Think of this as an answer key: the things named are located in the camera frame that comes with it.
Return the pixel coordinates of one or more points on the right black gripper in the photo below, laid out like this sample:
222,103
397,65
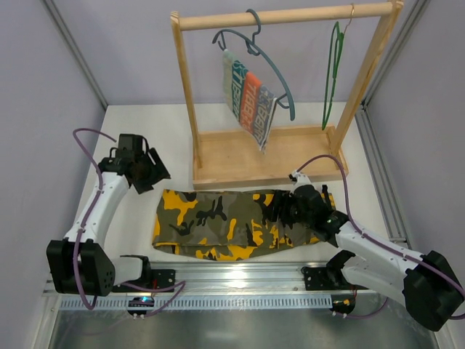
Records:
290,209

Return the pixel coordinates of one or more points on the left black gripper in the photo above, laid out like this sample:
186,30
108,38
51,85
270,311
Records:
146,174

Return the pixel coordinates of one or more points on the camouflage yellow green trousers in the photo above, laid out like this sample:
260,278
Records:
226,225

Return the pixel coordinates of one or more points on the green wire hanger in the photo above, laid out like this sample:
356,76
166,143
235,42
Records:
334,57

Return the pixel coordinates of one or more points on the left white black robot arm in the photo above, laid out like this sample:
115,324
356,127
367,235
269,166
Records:
78,263

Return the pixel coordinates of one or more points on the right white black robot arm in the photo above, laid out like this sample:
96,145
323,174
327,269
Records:
424,284

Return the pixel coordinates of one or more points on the patterned folded garment on hanger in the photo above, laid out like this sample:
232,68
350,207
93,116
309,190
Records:
250,101

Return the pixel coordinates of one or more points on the blue plastic hanger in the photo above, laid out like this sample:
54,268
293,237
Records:
286,100

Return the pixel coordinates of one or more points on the wooden clothes rack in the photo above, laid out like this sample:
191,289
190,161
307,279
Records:
224,154

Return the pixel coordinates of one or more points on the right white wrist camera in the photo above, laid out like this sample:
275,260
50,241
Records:
299,179

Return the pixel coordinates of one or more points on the slotted grey cable duct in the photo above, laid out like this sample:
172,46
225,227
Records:
217,302

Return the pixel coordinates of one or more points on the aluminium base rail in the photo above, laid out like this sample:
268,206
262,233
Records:
241,277

